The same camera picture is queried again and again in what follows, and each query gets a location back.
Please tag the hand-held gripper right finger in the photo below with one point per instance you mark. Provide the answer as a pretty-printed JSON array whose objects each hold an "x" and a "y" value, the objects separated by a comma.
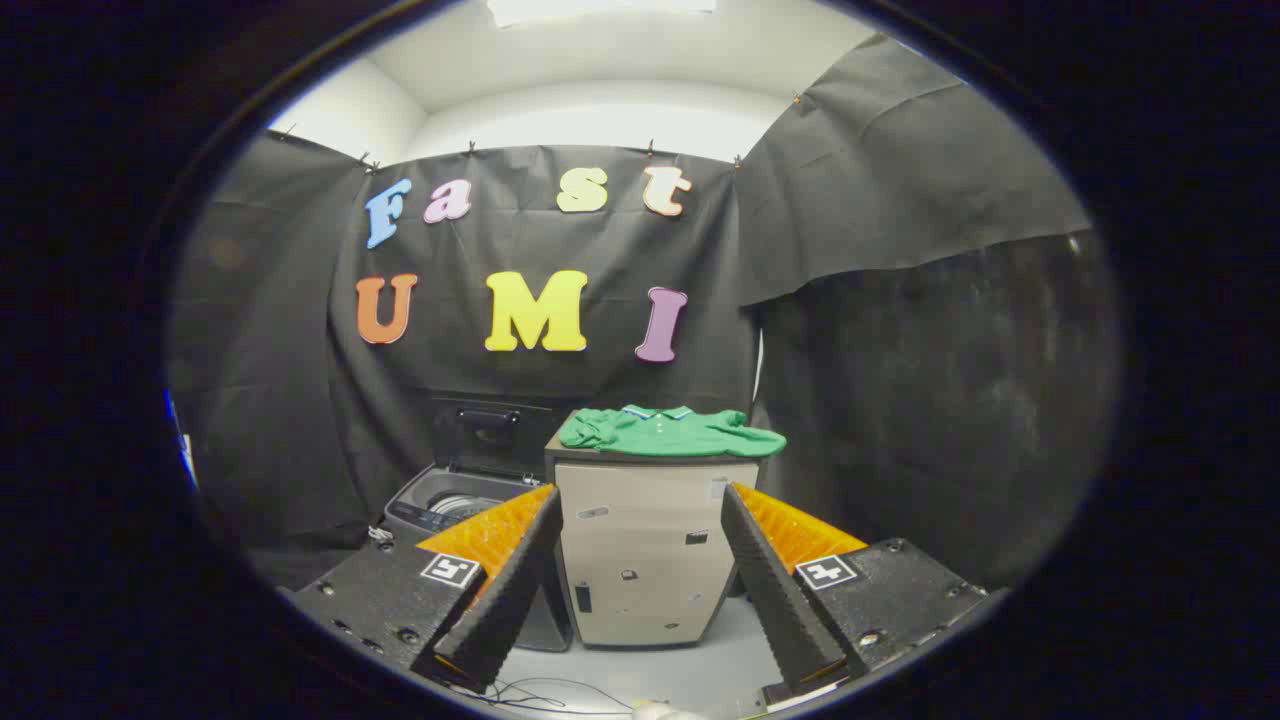
[{"x": 780, "y": 600}]

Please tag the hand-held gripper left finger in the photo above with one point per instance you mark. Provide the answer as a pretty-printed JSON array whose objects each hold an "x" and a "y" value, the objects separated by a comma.
[{"x": 515, "y": 590}]

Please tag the grey washing machine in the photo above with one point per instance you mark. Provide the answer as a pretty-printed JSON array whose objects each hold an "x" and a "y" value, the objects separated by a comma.
[{"x": 440, "y": 505}]

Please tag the green polo shirt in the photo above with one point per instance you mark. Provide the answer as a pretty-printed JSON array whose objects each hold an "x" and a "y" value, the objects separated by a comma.
[{"x": 670, "y": 432}]

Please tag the beige cabinet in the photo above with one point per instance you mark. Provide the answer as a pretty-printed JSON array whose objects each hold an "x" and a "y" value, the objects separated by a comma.
[{"x": 645, "y": 560}]

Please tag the black backdrop cloth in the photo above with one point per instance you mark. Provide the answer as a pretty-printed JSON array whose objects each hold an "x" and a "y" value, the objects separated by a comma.
[{"x": 600, "y": 380}]

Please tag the ceiling light panel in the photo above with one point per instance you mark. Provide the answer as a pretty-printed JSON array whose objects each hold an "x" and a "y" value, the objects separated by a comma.
[{"x": 600, "y": 8}]

